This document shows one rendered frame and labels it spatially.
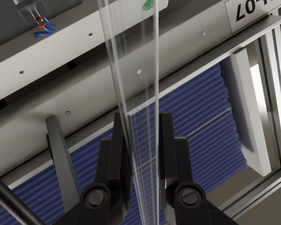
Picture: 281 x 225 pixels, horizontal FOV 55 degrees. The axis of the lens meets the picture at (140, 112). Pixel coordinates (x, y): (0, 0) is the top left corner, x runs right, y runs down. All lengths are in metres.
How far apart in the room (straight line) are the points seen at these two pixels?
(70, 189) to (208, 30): 0.35
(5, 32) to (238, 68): 0.36
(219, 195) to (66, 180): 1.82
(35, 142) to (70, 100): 0.09
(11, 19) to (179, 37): 0.25
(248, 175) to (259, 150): 1.50
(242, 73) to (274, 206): 1.52
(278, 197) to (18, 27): 1.85
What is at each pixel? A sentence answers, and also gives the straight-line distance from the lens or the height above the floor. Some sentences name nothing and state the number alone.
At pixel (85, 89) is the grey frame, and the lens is 0.43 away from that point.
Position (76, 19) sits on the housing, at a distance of 0.37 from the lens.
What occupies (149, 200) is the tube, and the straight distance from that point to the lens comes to 0.18.
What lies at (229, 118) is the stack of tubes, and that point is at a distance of 0.55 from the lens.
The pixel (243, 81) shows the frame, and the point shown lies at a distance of 0.52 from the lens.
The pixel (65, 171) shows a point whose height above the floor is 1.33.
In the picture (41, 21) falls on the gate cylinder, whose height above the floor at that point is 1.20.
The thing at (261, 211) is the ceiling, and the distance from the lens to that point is 1.95.
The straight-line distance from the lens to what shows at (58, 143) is 0.36.
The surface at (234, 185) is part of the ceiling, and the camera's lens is 2.09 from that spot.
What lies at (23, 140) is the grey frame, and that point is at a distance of 0.45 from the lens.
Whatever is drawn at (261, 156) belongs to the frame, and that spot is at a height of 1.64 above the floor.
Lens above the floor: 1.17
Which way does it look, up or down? 31 degrees up
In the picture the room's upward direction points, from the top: 154 degrees clockwise
